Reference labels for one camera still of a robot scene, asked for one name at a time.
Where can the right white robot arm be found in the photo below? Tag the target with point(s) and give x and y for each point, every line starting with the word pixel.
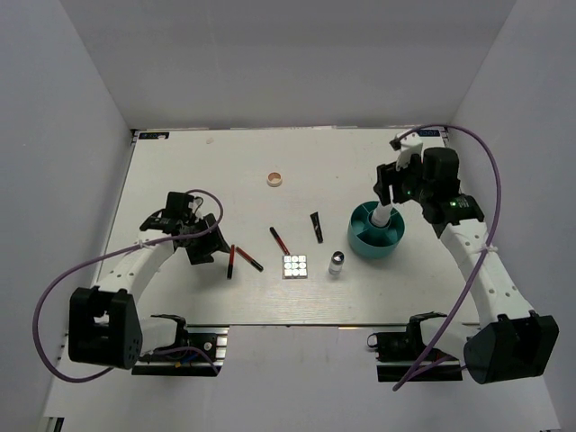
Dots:
pixel 492 328

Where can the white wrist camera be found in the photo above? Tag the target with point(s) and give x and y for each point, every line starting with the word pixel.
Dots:
pixel 407 144
pixel 194 205

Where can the clear eyeshadow palette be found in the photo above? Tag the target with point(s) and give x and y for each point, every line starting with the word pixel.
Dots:
pixel 295 267

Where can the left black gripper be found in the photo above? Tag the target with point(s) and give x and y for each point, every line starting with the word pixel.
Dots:
pixel 214 241

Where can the teal round organizer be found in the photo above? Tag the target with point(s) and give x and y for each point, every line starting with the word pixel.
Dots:
pixel 370 241

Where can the red lip gloss near palette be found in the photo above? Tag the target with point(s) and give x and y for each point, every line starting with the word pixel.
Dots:
pixel 279 241

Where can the white lotion bottle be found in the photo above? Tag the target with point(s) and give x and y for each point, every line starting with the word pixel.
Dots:
pixel 381 216

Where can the red lip gloss tube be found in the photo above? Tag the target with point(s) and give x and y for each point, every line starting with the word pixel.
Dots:
pixel 230 267

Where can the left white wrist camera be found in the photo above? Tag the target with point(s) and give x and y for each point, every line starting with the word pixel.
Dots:
pixel 194 205

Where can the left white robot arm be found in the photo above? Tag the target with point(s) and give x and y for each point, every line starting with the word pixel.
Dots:
pixel 104 324

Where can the clear bottle black cap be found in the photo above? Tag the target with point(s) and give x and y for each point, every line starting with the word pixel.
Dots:
pixel 336 263

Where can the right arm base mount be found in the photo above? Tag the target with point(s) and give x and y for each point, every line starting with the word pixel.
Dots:
pixel 396 350

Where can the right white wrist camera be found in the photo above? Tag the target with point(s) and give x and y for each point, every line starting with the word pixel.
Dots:
pixel 407 144

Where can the black squeeze tube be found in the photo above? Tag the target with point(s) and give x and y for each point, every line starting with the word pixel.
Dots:
pixel 315 220

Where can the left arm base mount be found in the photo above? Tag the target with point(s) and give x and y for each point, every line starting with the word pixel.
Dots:
pixel 203 355

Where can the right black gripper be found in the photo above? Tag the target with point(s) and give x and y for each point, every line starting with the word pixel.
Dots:
pixel 388 175

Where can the red lip gloss black cap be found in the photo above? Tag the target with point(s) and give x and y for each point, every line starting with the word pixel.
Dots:
pixel 250 259

